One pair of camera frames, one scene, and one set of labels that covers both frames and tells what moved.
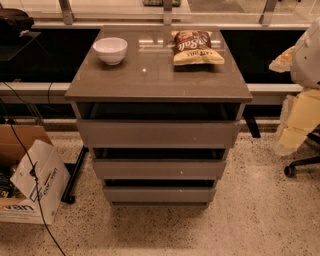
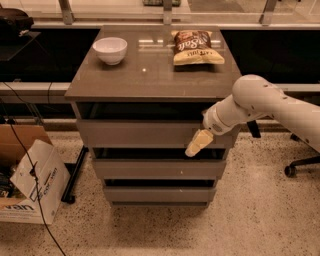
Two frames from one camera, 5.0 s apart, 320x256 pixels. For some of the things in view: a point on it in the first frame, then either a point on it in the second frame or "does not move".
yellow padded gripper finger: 300,116 -> 201,139
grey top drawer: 159,134 does not move
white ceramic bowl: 111,49 does not move
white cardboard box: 33,177 does not move
